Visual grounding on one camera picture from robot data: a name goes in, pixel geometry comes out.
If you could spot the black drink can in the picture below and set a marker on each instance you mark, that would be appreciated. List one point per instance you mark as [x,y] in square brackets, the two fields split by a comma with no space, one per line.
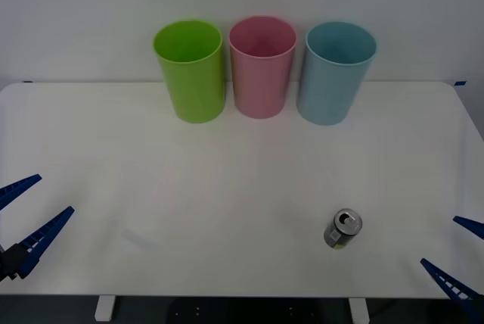
[338,233]

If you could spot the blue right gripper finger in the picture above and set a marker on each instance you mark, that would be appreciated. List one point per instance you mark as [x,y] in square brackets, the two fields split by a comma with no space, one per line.
[459,293]
[472,225]

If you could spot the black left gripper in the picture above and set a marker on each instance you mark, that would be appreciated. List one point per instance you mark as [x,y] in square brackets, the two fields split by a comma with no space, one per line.
[7,263]

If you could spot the pale blue plastic bin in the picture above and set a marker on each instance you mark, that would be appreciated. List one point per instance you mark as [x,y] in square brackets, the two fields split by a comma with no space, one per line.
[327,89]

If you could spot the pink plastic bin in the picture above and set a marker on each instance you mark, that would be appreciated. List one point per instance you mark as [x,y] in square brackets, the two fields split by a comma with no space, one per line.
[259,89]

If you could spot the white table leg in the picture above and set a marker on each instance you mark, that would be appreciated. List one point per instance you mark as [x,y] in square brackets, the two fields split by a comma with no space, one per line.
[104,308]
[359,310]

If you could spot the green plastic bin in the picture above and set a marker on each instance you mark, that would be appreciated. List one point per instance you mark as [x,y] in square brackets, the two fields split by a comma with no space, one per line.
[196,85]

